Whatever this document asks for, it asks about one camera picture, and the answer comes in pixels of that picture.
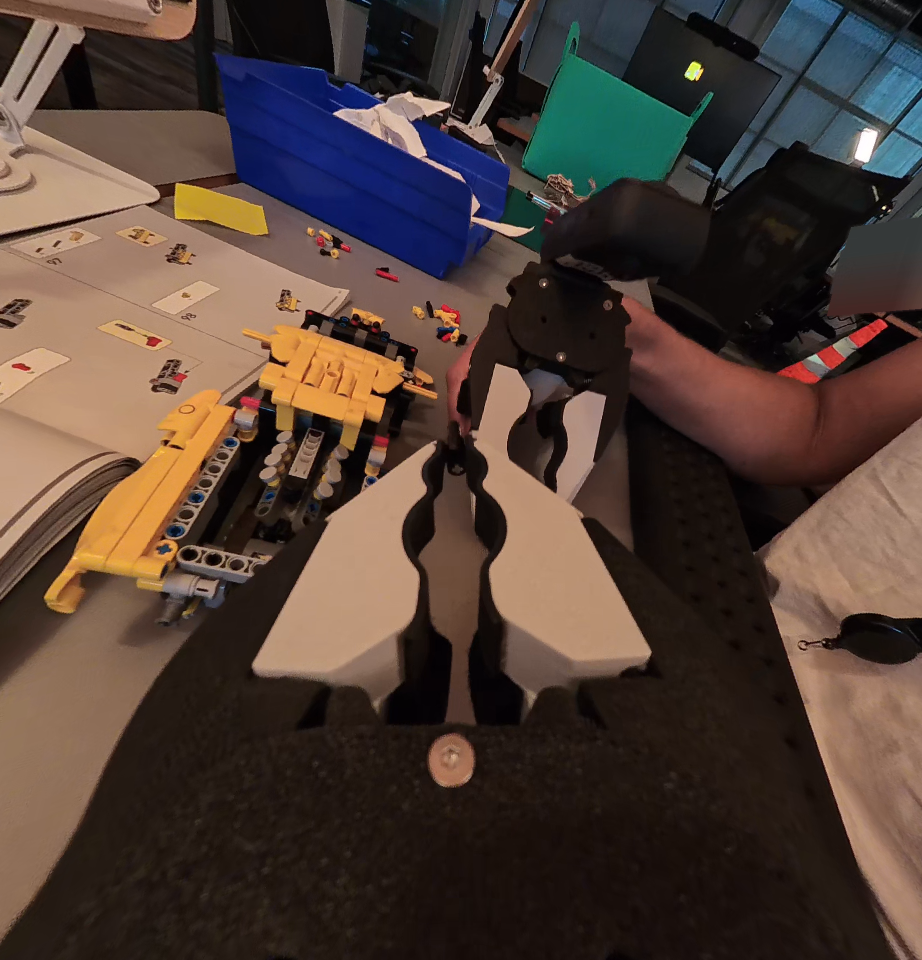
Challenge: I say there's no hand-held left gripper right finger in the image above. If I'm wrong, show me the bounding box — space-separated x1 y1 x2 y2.
468 437 651 726

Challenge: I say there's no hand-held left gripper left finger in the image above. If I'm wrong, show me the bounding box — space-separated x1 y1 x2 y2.
252 441 453 726

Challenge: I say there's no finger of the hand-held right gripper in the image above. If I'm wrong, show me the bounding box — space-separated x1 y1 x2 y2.
539 390 613 505
472 366 556 470

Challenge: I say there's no yellow toy car model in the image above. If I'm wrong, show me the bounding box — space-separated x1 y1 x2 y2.
44 307 439 628

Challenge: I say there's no grey desk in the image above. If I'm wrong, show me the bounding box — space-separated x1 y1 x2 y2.
0 108 657 960

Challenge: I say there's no person's right hand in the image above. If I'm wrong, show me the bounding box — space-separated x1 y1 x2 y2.
446 346 477 436

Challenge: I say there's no pile of colourful toy bricks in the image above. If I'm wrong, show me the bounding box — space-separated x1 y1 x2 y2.
305 225 471 348

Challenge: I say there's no green plastic bin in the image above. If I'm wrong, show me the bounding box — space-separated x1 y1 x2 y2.
506 21 714 235

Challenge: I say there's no black padded office chair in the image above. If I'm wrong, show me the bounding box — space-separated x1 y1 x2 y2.
648 141 906 355

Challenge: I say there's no orange reflective vest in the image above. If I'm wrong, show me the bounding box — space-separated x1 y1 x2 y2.
776 318 891 385

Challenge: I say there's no blue plastic bin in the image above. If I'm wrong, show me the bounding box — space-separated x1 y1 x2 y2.
215 52 512 280

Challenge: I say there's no black badge reel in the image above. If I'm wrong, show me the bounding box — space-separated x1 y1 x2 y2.
797 612 922 667

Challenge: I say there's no yellow paper card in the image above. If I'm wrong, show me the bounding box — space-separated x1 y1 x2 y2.
173 182 270 237

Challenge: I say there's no open instruction booklet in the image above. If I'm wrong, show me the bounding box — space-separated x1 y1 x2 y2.
0 202 352 624

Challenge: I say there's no blue lit window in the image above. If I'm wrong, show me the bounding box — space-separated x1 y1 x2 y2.
761 0 922 198

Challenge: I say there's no instruction sheet on wooden stand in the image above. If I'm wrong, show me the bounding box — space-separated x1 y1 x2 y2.
0 0 199 241

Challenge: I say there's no beige chain bundle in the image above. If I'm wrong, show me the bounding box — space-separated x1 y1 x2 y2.
527 174 598 216

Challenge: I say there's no large black wall screen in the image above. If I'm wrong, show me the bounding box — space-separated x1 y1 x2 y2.
622 7 783 175

